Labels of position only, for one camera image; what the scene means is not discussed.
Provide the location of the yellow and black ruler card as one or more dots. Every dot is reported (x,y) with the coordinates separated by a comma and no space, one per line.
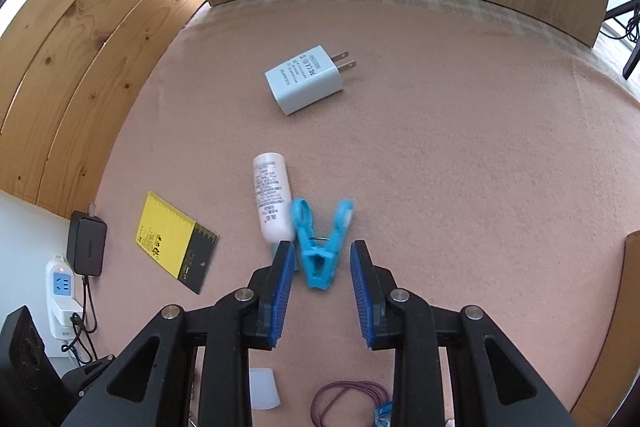
(162,232)

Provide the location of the teal plastic clip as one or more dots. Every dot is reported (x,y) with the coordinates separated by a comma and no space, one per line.
(317,264)

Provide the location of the black tripod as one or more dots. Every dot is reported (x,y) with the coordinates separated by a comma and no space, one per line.
(631,62)

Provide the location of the white power strip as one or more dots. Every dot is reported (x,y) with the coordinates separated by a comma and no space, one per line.
(62,287)

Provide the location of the cardboard box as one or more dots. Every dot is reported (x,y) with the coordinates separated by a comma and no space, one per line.
(632,282)

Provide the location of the black power adapter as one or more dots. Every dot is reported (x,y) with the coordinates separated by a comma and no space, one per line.
(87,247)

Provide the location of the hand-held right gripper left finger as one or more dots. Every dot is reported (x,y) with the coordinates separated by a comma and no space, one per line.
(280,292)

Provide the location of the white USB wall charger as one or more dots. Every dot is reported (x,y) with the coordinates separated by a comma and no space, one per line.
(305,79)

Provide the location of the white bottle with black print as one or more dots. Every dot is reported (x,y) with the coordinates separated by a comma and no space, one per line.
(272,197)

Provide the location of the pink felt mat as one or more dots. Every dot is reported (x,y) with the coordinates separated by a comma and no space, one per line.
(450,157)

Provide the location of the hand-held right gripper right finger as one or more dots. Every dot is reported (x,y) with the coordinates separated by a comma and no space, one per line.
(362,297)

